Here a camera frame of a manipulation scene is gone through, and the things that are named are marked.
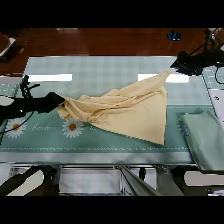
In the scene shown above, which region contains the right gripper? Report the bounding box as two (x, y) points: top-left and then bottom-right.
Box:
(169, 50), (205, 77)

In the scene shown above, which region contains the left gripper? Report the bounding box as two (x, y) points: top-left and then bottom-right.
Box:
(39, 91), (67, 114)

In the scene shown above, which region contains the yellow T-shirt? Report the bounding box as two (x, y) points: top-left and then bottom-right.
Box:
(57, 69), (173, 146)

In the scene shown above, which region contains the blue round object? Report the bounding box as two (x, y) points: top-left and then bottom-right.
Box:
(167, 30), (182, 42)

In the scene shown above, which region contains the pale green garment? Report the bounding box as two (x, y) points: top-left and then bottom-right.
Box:
(179, 110), (224, 173)

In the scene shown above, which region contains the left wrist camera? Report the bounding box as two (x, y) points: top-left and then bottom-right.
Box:
(19, 74), (42, 99)

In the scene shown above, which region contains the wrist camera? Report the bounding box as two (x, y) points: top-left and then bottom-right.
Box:
(201, 28), (218, 56)
(19, 74), (42, 99)

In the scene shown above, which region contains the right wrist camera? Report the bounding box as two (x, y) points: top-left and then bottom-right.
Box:
(201, 28), (218, 56)

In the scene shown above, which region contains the black cable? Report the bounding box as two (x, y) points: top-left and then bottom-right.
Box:
(0, 111), (36, 136)
(214, 64), (224, 85)

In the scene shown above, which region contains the silver frame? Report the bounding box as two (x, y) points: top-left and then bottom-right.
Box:
(0, 162), (224, 197)

